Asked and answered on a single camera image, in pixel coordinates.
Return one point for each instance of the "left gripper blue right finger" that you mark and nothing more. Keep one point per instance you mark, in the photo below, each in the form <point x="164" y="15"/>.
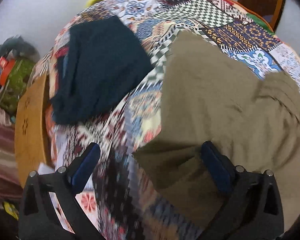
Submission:
<point x="253" y="207"/>

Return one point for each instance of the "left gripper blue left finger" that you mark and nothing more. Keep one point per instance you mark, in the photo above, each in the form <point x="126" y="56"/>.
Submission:
<point x="37" y="216"/>

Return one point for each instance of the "olive green pants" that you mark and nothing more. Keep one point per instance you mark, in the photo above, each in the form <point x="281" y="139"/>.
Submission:
<point x="207" y="96"/>

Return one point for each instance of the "pink striped curtain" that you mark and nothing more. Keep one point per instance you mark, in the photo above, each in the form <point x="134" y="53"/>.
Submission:
<point x="10" y="188"/>

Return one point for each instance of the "green fabric storage bin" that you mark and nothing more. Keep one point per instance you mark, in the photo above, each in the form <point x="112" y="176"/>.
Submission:
<point x="15" y="85"/>

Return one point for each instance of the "orange box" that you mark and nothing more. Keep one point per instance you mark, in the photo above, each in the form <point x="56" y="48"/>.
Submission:
<point x="6" y="67"/>

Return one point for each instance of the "dark teal folded garment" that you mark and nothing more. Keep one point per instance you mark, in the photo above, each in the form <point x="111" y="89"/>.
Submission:
<point x="101" y="64"/>

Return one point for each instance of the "grey plush toy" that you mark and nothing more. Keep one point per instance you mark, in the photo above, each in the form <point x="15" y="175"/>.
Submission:
<point x="19" y="47"/>

